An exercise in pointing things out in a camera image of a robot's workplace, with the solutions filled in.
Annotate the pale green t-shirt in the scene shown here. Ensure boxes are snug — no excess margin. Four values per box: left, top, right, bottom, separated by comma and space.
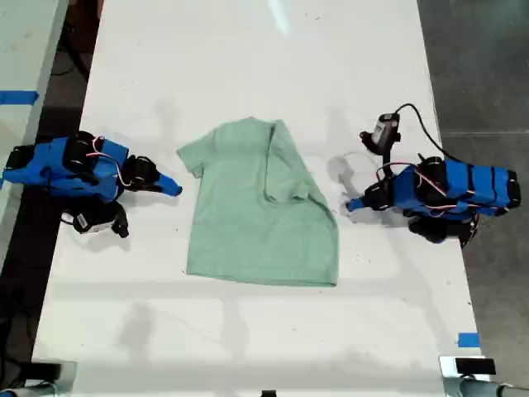
176, 117, 341, 288

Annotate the long blue tape strip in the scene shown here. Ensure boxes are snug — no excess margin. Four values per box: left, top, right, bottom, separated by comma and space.
0, 89, 41, 106

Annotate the short blue tape strip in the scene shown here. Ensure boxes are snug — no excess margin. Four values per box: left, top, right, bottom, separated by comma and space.
457, 331, 482, 349

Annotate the pale side table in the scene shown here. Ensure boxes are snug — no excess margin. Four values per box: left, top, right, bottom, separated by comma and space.
0, 0, 69, 257

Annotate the small black box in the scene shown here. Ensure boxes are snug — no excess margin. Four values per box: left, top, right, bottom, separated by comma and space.
454, 357, 498, 375

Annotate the grey metal tube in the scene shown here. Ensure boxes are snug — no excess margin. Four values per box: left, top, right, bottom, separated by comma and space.
443, 377, 529, 397

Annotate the black camera stalk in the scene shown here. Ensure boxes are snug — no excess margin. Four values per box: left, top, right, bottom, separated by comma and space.
110, 201, 131, 240
359, 131, 403, 179

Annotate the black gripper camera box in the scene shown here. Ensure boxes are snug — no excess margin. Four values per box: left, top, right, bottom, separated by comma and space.
72, 208, 118, 237
370, 112, 402, 146

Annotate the black floor cable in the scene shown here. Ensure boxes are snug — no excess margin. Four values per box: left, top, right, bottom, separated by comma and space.
51, 22, 98, 82

